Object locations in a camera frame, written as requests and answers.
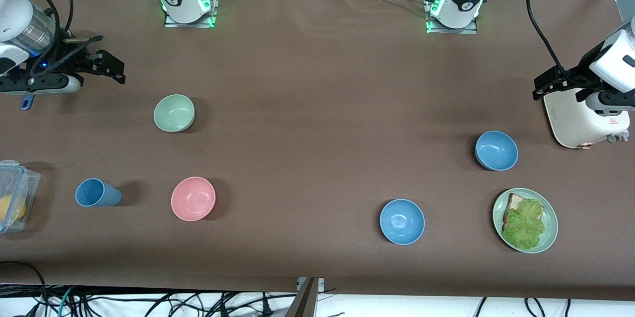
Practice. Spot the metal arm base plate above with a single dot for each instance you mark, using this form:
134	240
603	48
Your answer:
471	29
171	23

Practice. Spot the blue bowl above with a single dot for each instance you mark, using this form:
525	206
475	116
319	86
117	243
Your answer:
402	221
496	150

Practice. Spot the blue cup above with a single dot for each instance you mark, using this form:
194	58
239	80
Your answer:
96	193

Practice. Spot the light green bowl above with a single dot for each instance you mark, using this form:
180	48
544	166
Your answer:
173	113

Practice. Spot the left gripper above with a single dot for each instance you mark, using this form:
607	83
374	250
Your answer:
570	77

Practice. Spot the metal table bracket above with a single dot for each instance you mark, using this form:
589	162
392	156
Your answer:
306	299

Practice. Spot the green lettuce leaf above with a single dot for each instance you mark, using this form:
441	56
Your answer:
526	225

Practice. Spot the light green plate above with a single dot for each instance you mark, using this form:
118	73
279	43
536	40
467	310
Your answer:
549	230

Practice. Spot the cream white toaster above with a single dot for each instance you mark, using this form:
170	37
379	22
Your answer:
575	121

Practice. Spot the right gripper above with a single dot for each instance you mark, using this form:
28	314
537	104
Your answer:
69	57

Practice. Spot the yellow fruit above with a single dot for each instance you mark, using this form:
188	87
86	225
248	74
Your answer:
11	208

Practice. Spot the pink bowl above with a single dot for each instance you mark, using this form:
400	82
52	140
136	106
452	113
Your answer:
193	199

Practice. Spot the bread slice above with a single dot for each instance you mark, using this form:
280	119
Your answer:
515	203

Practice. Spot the clear plastic container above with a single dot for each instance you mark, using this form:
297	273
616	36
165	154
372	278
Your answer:
22	178

